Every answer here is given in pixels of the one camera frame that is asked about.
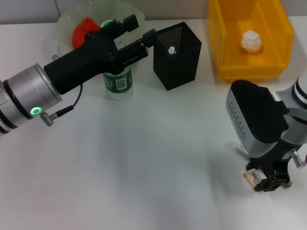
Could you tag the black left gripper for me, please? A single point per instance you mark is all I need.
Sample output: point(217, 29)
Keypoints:
point(84, 64)

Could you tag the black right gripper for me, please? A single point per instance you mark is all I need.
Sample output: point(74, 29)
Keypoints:
point(268, 163)

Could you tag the beige eraser with barcode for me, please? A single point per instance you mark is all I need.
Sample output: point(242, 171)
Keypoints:
point(253, 177)

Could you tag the green pen with white cap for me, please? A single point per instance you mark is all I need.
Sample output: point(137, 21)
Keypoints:
point(172, 50)

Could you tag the orange fruit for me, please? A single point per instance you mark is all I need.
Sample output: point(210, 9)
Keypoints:
point(80, 33)

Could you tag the clear green-label water bottle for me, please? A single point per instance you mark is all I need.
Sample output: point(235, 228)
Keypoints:
point(118, 86)

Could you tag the white paper ball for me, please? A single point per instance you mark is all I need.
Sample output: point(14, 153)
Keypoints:
point(251, 42)

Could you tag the black mesh pen holder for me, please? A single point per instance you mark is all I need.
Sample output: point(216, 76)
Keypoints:
point(180, 69)

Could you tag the pale green glass fruit plate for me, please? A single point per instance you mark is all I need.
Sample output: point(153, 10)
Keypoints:
point(64, 28)

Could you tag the yellow plastic bin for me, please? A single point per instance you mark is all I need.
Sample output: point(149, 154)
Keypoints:
point(259, 67)

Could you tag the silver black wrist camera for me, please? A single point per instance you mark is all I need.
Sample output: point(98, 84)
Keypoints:
point(254, 119)

